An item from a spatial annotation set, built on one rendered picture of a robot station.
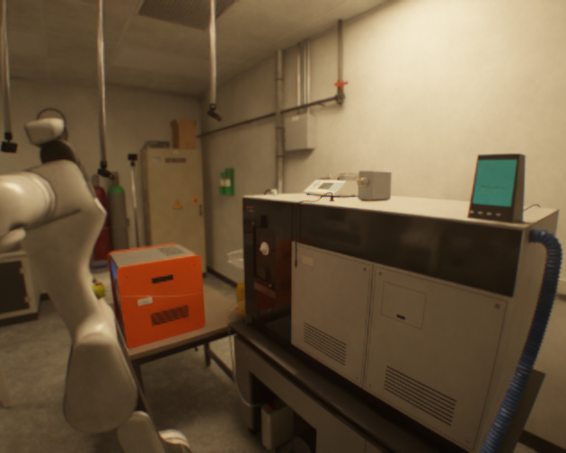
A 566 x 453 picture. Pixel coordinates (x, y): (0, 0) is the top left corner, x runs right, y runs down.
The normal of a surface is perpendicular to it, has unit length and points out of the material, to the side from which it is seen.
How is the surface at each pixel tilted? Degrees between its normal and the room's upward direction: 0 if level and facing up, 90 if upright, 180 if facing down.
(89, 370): 90
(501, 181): 80
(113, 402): 90
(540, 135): 90
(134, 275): 90
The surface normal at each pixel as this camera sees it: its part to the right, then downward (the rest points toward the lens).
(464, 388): -0.79, 0.10
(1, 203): 0.84, -0.14
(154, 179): 0.61, 0.13
